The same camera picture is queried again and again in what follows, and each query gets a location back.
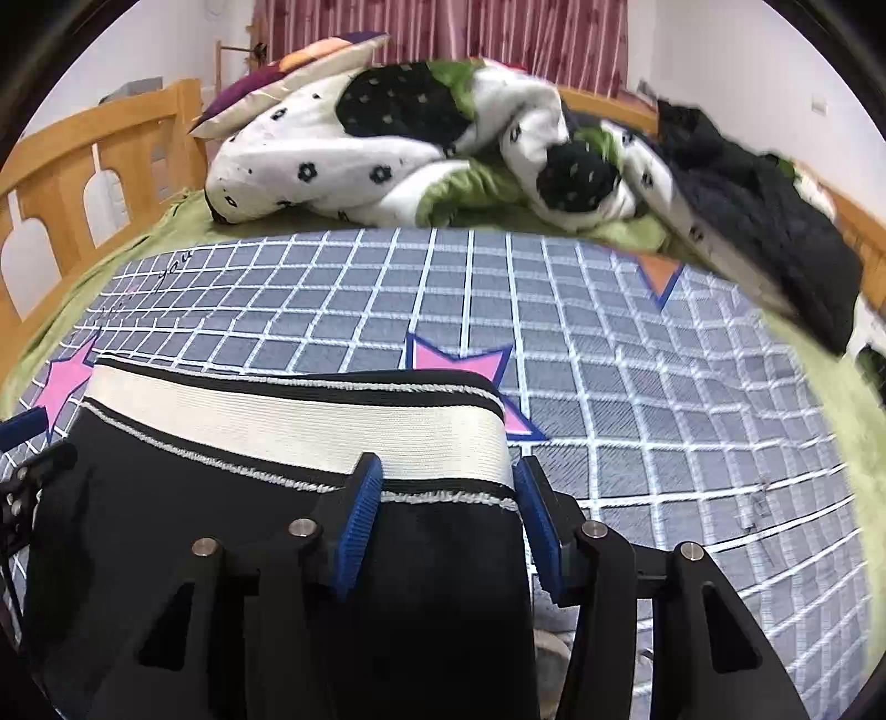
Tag white floral pillow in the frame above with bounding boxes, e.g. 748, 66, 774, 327
851, 297, 886, 364

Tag green fleece bed sheet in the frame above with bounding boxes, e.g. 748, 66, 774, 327
0, 187, 886, 700

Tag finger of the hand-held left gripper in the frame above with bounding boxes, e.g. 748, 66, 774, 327
0, 407, 51, 454
0, 441, 79, 555

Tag black pants with white stripe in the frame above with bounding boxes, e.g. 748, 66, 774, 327
14, 356, 541, 720

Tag grey checked blanket with stars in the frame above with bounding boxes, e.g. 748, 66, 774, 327
0, 228, 866, 720

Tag purple and orange pillow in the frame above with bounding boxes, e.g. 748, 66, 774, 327
188, 31, 392, 140

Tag wooden rack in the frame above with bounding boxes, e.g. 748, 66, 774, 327
213, 40, 270, 92

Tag pink patterned curtain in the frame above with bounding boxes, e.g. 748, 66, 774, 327
253, 0, 630, 98

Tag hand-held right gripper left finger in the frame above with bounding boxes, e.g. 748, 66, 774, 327
83, 451, 385, 720

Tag white floral quilt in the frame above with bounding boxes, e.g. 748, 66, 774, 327
204, 59, 797, 316

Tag grey box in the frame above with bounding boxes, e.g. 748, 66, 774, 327
102, 78, 166, 104

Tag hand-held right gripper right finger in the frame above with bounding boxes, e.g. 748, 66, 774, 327
513, 455, 811, 720

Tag black knit garment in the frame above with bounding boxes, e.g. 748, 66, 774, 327
654, 100, 865, 357

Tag wooden bed frame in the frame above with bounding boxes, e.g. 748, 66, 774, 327
0, 78, 886, 389

